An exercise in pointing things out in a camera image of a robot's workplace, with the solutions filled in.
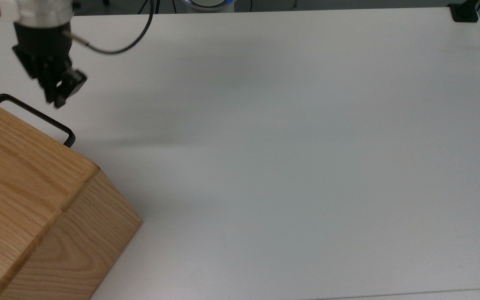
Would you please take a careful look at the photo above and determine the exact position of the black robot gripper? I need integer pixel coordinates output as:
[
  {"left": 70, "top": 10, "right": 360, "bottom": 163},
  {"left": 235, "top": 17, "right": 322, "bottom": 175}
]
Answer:
[{"left": 12, "top": 22, "right": 88, "bottom": 109}]

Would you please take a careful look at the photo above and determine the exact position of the black metal drawer handle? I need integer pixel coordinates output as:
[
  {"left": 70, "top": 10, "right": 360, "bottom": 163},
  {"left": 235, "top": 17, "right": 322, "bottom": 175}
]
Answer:
[{"left": 0, "top": 94, "right": 76, "bottom": 148}]

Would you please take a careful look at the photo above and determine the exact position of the oak wooden cabinet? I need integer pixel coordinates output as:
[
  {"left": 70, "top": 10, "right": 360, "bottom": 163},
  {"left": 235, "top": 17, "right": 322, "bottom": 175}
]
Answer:
[{"left": 0, "top": 92, "right": 144, "bottom": 300}]

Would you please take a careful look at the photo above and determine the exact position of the black table clamp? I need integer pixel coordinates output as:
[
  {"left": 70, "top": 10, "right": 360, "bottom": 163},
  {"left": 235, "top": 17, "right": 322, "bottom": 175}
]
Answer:
[{"left": 447, "top": 0, "right": 480, "bottom": 23}]

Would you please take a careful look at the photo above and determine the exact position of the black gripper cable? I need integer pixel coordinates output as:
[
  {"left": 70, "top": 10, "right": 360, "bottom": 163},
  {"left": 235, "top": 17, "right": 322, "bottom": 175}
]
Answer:
[{"left": 62, "top": 0, "right": 156, "bottom": 55}]

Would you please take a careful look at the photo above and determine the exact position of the white robot base blue ring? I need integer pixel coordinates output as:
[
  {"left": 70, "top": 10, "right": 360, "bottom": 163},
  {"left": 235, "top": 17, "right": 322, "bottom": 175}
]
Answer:
[{"left": 172, "top": 0, "right": 237, "bottom": 13}]

